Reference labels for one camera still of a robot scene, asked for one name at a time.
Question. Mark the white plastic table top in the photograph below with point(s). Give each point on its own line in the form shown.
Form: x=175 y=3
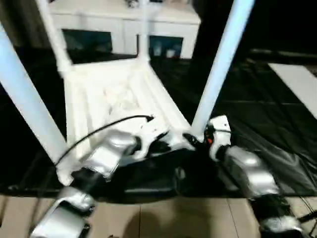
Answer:
x=114 y=94

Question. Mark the white plastic table leg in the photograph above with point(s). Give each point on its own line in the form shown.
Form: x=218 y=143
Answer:
x=143 y=29
x=29 y=99
x=54 y=34
x=220 y=64

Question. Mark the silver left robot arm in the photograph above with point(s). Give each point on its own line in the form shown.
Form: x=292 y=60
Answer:
x=94 y=168

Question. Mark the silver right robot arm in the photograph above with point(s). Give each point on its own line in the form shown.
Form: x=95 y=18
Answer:
x=252 y=173

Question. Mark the black mat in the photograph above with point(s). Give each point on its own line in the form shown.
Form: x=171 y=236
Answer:
x=267 y=124

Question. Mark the white sideboard with glass doors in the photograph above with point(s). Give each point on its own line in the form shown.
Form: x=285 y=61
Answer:
x=109 y=22

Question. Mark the black cabinet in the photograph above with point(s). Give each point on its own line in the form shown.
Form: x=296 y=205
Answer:
x=277 y=22

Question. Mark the grey curtain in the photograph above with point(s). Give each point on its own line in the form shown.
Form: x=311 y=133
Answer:
x=17 y=20

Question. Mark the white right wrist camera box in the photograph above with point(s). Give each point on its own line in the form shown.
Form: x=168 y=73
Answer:
x=220 y=134

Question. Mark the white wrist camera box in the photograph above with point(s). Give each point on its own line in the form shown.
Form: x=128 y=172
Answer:
x=220 y=134
x=153 y=131

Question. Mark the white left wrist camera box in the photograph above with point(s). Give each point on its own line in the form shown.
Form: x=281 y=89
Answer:
x=153 y=131

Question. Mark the black metal table frame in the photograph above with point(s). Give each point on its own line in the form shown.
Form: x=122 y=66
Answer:
x=307 y=215

